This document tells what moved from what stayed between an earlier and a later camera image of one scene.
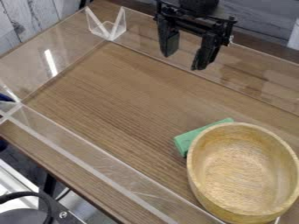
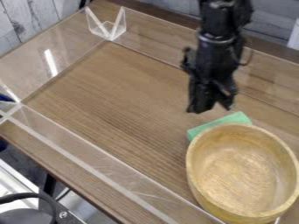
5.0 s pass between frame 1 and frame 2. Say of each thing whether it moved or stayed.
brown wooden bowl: stayed
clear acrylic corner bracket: stayed
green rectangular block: moved
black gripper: moved
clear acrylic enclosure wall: stayed
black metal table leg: stayed
